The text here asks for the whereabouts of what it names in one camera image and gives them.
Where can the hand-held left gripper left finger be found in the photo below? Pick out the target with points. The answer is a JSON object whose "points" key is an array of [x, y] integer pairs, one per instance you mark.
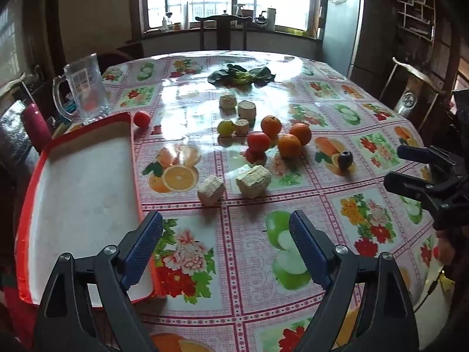
{"points": [[143, 249]]}

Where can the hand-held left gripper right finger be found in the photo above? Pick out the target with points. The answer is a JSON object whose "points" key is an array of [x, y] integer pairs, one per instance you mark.
{"points": [[306, 249]]}

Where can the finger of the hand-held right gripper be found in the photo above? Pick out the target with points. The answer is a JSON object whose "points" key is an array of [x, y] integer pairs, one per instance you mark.
{"points": [[403, 185], [412, 153]]}

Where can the dark purple plum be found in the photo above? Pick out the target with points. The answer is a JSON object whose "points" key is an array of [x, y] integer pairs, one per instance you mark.
{"points": [[345, 159]]}

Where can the red tray with white inside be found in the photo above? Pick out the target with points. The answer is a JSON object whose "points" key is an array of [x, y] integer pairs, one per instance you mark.
{"points": [[84, 190]]}

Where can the orange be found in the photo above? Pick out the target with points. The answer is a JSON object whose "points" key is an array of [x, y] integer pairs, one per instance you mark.
{"points": [[289, 146], [301, 133], [271, 125]]}

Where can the large red tomato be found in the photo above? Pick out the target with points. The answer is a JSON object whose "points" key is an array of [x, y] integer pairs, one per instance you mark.
{"points": [[258, 141]]}

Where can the green round fruit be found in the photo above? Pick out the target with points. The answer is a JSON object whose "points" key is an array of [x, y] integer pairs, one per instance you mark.
{"points": [[225, 127]]}

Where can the person's right hand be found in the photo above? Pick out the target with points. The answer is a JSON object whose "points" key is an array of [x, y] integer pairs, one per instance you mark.
{"points": [[445, 247]]}

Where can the fruit printed tablecloth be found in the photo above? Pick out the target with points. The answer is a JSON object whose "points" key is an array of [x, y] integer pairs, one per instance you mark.
{"points": [[256, 227]]}

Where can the metal chair with round emblem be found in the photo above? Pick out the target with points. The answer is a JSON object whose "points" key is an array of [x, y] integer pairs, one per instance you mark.
{"points": [[414, 88]]}

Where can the beige spongy block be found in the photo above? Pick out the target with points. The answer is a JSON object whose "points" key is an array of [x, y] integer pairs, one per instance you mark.
{"points": [[254, 180], [211, 189]]}

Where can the small red tomato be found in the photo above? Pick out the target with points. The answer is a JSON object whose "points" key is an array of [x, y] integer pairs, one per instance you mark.
{"points": [[142, 119]]}

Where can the cut yam piece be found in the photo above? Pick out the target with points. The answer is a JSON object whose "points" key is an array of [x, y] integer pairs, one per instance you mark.
{"points": [[228, 101], [247, 109], [242, 126]]}

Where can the red fuzzy garment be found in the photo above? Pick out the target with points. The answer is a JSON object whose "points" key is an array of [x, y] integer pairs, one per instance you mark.
{"points": [[14, 311]]}

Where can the grey refrigerator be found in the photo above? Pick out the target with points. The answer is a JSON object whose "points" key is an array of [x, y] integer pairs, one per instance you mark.
{"points": [[340, 25]]}

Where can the red thermos bottle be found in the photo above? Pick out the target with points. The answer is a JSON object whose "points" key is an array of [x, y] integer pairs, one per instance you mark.
{"points": [[36, 126]]}

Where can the clear glass mug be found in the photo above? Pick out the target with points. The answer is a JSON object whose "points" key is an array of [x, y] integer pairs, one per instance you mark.
{"points": [[87, 91]]}

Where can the metal chair with silver back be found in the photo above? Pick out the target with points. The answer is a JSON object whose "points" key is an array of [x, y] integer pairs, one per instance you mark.
{"points": [[14, 124]]}

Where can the green leafy vegetable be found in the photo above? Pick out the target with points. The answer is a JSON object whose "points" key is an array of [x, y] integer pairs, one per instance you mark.
{"points": [[242, 74]]}

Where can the dark teapot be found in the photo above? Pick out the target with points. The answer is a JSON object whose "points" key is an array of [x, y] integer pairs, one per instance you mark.
{"points": [[261, 19]]}

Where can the white spray bottle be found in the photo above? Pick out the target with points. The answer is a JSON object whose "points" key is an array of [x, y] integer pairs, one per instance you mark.
{"points": [[240, 9]]}

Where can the dark wooden chair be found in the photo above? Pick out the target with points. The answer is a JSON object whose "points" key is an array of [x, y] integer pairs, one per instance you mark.
{"points": [[221, 31]]}

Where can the small bottle on windowsill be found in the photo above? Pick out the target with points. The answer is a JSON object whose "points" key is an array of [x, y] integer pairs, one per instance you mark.
{"points": [[165, 22]]}

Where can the wooden wall shelf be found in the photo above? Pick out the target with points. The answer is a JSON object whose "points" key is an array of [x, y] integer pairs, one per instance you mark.
{"points": [[416, 7]]}

